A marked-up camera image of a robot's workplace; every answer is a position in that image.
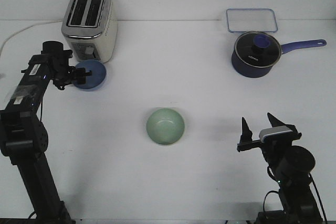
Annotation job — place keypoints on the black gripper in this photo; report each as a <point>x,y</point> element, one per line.
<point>62,74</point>
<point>274,147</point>

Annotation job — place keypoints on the blue bowl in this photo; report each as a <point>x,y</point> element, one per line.
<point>94,81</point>

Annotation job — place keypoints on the green bowl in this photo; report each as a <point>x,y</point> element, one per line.
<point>165,126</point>

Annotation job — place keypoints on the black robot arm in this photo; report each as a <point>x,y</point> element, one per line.
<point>24,138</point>
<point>290,167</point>

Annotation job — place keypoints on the silver two-slot toaster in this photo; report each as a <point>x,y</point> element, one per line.
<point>90,28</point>

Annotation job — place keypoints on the glass pot lid blue knob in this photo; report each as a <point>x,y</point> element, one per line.
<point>257,49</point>

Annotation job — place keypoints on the clear blue-rimmed container lid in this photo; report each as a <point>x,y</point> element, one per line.
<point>241,20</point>

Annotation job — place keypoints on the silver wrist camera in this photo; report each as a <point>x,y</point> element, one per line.
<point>273,131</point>

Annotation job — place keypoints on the purple saucepan with handle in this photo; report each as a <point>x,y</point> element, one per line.
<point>255,72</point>

